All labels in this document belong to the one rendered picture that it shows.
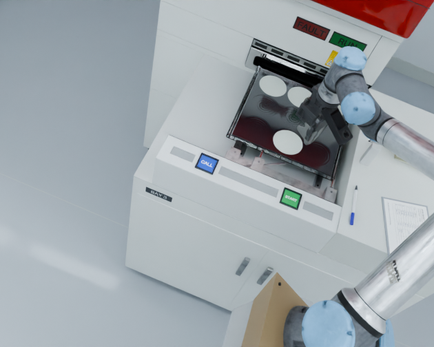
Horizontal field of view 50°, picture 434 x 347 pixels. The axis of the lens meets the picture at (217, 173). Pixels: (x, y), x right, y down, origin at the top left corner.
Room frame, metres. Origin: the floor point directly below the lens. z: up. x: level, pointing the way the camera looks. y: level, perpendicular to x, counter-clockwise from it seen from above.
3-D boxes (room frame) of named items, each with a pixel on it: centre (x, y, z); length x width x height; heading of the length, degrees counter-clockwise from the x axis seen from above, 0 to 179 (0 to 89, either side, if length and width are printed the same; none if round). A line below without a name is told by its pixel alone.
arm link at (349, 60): (0.99, -0.22, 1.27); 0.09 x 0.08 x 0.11; 23
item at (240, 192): (0.77, -0.10, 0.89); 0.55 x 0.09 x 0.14; 87
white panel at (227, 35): (1.37, 0.00, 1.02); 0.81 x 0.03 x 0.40; 87
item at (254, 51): (1.34, -0.18, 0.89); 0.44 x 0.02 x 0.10; 87
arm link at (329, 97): (0.99, -0.22, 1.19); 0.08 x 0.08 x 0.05
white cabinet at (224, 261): (1.02, -0.25, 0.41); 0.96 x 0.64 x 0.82; 87
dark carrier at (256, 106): (1.13, -0.18, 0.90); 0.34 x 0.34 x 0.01; 87
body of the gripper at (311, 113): (1.00, -0.21, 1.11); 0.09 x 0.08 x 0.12; 56
